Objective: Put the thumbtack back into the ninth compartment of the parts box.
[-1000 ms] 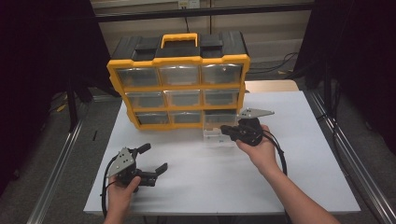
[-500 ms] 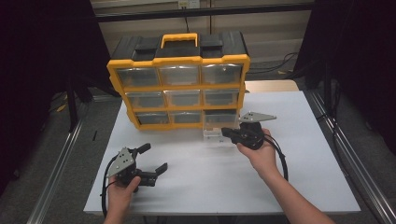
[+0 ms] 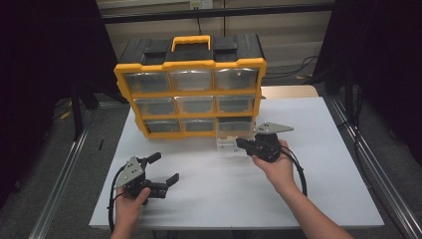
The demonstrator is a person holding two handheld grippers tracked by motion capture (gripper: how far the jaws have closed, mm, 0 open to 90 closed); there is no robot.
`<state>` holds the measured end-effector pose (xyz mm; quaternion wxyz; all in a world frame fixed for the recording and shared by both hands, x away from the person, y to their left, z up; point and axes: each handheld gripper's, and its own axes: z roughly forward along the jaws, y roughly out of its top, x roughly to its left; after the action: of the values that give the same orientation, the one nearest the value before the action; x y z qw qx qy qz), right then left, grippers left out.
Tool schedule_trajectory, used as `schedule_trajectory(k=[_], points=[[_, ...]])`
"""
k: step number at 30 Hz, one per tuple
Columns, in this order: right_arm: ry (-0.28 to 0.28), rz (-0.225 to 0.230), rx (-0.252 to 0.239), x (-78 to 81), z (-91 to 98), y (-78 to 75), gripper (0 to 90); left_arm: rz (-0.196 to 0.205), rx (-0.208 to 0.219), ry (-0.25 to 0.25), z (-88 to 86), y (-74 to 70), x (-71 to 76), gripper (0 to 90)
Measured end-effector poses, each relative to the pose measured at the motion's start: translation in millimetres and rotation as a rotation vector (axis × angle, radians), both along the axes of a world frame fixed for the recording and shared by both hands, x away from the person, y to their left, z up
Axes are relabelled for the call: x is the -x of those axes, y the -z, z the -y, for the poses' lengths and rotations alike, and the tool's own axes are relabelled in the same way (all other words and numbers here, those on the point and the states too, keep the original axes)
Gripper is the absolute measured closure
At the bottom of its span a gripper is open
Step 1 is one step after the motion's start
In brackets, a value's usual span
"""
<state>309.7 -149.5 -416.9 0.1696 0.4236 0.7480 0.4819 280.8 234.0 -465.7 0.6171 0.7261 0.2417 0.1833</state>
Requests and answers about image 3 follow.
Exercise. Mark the black metal stand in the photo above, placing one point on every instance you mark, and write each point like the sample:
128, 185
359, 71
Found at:
77, 113

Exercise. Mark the grid of clear bins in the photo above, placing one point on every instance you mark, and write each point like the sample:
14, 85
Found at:
190, 81

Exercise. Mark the person's left hand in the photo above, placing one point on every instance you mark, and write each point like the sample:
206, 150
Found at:
128, 212

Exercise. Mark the person's right hand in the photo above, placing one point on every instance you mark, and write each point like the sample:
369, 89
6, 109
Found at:
280, 172

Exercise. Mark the yellow black organizer case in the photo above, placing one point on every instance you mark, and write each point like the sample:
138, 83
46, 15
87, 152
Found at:
195, 63

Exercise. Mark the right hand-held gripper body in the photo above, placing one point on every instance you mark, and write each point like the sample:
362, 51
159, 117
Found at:
267, 146

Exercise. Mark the light wooden table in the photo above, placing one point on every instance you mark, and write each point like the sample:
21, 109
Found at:
288, 92

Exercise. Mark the white wall socket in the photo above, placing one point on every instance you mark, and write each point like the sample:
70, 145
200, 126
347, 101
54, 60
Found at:
201, 4

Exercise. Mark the aluminium floor rail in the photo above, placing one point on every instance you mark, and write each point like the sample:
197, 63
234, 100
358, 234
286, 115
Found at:
56, 195
381, 186

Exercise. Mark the black horizontal bar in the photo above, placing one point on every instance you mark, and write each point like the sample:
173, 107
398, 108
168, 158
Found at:
215, 13

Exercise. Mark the clear plastic drawer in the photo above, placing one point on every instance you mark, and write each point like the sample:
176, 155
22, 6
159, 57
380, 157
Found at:
229, 141

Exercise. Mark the black curtain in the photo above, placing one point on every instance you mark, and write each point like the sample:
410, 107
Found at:
388, 59
36, 66

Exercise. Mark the yellow floor tape piece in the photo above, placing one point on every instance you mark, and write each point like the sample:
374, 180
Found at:
65, 115

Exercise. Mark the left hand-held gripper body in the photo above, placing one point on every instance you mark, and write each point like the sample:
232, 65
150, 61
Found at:
133, 173

